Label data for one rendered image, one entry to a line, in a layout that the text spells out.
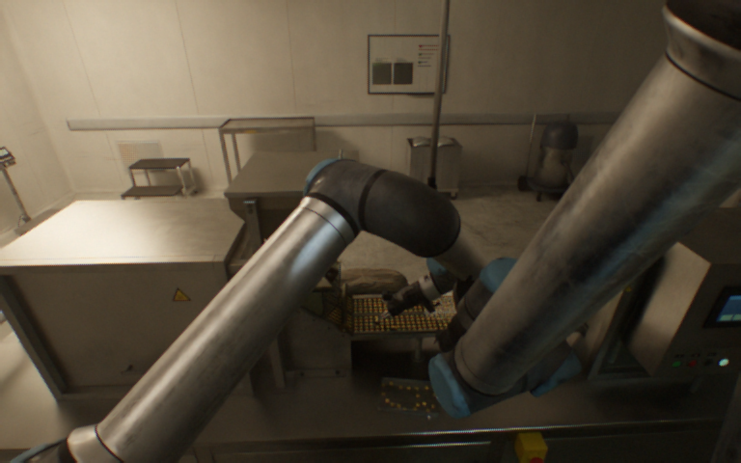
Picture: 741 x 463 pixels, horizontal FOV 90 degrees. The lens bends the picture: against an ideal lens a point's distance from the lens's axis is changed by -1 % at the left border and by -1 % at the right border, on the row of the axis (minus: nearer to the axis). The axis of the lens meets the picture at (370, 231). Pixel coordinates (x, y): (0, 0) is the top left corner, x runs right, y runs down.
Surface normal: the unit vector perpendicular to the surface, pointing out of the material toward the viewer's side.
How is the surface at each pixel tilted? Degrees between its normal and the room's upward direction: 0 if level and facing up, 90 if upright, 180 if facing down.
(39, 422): 0
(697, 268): 90
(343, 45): 90
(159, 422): 52
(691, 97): 93
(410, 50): 90
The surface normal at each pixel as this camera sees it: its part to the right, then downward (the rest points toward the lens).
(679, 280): -1.00, 0.02
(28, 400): 0.00, -0.88
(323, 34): 0.04, 0.48
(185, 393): 0.39, -0.22
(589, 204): -0.96, 0.10
